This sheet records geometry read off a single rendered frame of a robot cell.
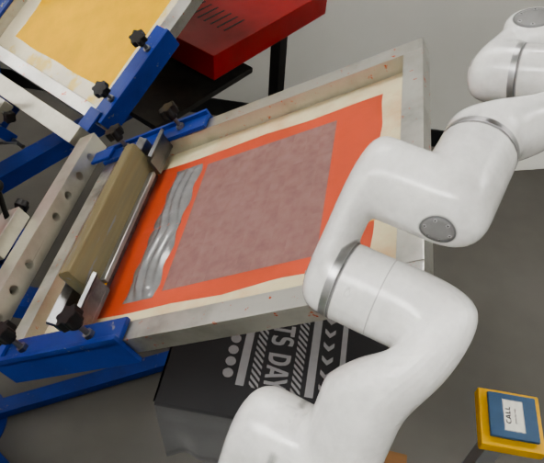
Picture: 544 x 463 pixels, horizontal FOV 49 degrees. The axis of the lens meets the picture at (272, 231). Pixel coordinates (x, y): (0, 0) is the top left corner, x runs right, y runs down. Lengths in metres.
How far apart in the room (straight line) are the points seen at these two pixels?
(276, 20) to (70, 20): 0.67
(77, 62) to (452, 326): 1.45
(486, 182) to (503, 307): 2.26
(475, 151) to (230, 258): 0.52
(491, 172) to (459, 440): 1.90
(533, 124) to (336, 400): 0.35
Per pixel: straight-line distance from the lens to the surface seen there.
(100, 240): 1.16
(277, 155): 1.17
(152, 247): 1.17
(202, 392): 1.33
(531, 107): 0.70
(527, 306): 2.90
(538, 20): 0.87
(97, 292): 1.11
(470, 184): 0.59
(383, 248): 0.86
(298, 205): 1.02
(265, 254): 0.97
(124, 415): 2.39
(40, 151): 1.94
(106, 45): 1.81
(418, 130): 0.97
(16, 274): 1.30
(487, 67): 0.80
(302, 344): 1.39
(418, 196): 0.58
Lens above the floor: 2.13
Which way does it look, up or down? 48 degrees down
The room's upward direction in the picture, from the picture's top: 4 degrees clockwise
